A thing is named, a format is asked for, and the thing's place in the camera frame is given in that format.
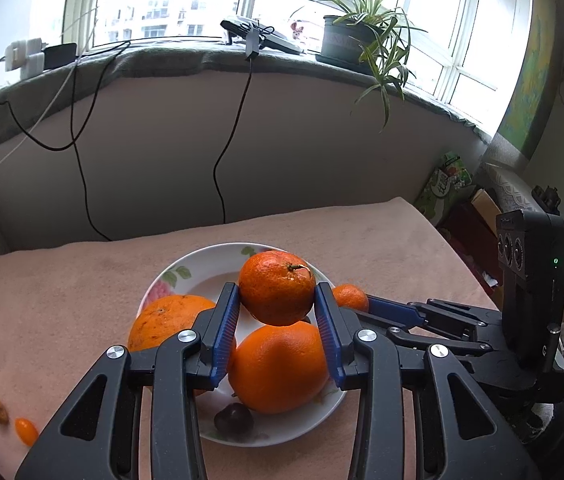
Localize black power adapter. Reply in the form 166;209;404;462
42;42;79;70

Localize grey-green windowsill cloth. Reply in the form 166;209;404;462
0;40;492;151

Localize small tangerine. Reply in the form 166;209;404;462
333;283;370;313

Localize orange kumquat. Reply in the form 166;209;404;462
15;417;40;446

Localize black and white device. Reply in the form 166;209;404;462
220;16;307;55

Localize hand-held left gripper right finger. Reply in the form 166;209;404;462
314;282;542;480

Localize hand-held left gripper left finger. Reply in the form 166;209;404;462
14;281;241;480

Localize green yellow wall poster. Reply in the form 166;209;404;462
494;0;564;161

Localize dark purple plum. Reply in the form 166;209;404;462
213;402;255;435

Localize grey patterned pillow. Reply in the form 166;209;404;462
482;145;542;216

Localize large round orange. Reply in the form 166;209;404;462
227;320;335;415

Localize green printed bag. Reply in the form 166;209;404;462
414;152;475;218

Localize black cable with adapter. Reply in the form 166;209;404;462
213;57;254;225

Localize white charger plugs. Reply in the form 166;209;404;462
4;37;45;78

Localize white cable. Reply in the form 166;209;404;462
0;7;100;196

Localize medium tangerine with stem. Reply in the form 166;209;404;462
238;250;317;327

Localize grey cable adapter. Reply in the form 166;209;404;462
244;27;263;61

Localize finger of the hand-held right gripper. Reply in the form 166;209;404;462
349;310;493;368
367;297;502;342

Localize large mandarin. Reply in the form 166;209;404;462
127;294;219;396

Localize white floral plate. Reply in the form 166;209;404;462
140;242;349;445

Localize potted spider plant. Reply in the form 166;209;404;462
284;0;427;133

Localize cardboard box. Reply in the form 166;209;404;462
469;187;505;226

